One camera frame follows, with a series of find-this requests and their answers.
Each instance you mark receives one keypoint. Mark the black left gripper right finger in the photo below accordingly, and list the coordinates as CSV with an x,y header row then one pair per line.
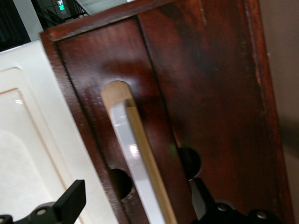
x,y
210,210

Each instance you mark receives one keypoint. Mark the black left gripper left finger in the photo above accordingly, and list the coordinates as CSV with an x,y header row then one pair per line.
x,y
67,205

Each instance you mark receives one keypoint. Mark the plain dark wooden drawer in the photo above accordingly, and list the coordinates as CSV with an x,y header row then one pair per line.
x,y
222,93

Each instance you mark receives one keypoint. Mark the dark brown wooden drawer cabinet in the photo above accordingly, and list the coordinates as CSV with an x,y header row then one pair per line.
x,y
261,70

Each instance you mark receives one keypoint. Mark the white plastic box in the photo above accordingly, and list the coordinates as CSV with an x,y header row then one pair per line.
x,y
30,140

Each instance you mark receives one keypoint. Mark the green exit sign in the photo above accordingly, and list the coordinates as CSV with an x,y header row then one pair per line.
x,y
61,5

